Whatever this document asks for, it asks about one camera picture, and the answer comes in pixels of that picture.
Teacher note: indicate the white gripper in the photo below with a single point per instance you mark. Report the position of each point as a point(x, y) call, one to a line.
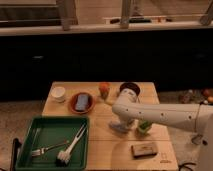
point(126, 123)

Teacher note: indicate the blue grey towel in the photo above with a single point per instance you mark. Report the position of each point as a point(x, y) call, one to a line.
point(118, 127)

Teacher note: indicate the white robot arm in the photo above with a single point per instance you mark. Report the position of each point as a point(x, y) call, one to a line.
point(189, 117)

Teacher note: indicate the green plant in cup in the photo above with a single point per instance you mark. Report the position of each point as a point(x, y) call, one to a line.
point(144, 126)

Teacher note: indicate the yellow corn toy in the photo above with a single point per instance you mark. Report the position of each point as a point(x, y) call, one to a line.
point(109, 102)

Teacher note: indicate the brown scrub sponge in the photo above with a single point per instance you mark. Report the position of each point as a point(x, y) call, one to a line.
point(146, 149)

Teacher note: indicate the dark red bowl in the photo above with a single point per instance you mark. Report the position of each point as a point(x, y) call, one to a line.
point(130, 85)

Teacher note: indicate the orange plate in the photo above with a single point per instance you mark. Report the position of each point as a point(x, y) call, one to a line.
point(73, 100)

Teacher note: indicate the orange carrot toy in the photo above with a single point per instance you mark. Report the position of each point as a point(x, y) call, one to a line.
point(104, 88)

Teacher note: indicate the blue sponge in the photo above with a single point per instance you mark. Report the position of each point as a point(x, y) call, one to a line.
point(82, 102)

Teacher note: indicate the white dish brush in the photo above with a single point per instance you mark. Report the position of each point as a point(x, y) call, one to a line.
point(64, 156)

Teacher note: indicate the white cup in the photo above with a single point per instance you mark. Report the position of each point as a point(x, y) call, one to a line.
point(58, 94)

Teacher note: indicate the green plastic tray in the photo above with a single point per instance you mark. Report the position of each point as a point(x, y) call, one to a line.
point(51, 130)

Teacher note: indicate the metal fork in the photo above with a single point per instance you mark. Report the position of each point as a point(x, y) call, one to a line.
point(43, 150)

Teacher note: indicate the black chair frame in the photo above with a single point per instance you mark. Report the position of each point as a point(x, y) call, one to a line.
point(16, 145)

